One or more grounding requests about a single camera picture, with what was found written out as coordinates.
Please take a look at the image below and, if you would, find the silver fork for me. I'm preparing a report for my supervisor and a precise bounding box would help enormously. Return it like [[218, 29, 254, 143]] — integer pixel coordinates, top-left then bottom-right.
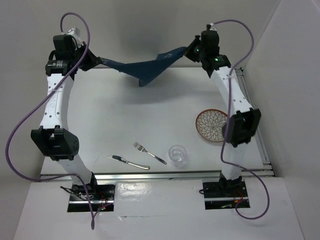
[[133, 142, 167, 165]]

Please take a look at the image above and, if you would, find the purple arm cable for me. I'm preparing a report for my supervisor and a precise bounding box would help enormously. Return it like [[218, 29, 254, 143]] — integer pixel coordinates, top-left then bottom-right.
[[212, 19, 271, 220], [5, 12, 96, 230]]

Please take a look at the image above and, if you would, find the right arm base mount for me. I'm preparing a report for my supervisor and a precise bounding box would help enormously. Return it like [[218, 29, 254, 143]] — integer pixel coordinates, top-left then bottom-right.
[[198, 181, 250, 210]]

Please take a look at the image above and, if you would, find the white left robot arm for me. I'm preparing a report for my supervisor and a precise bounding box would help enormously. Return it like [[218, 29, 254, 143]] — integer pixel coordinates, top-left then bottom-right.
[[30, 27, 99, 200]]

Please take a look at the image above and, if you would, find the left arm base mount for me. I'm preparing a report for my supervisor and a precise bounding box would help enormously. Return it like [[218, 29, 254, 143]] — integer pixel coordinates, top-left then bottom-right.
[[60, 184, 116, 213]]

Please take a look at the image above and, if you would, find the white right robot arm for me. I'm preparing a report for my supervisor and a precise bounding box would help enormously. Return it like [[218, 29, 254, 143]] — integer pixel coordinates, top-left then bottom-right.
[[184, 23, 262, 196]]

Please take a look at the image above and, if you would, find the silver table knife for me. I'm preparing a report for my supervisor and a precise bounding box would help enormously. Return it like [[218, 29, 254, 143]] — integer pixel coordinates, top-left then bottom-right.
[[107, 155, 150, 171]]

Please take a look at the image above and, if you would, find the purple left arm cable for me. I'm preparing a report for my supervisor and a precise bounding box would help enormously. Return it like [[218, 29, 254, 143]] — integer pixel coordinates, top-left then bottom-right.
[[5, 12, 96, 230]]

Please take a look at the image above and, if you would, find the blue fish placemat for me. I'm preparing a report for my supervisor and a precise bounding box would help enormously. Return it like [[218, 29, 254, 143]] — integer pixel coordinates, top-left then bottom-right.
[[100, 46, 187, 87]]

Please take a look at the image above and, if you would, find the front aluminium rail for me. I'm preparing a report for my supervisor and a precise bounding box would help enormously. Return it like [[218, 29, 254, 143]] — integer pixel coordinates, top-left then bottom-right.
[[40, 169, 275, 181]]

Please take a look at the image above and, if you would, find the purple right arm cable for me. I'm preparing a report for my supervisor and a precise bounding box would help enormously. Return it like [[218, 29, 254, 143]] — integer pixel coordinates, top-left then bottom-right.
[[212, 19, 271, 220]]

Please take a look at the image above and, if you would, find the clear drinking glass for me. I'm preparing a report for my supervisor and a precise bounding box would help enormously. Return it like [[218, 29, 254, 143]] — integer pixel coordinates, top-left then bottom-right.
[[168, 145, 187, 167]]

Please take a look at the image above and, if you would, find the patterned ceramic plate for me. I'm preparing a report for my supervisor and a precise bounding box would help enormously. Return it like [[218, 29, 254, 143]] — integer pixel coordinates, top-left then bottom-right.
[[195, 109, 228, 143]]

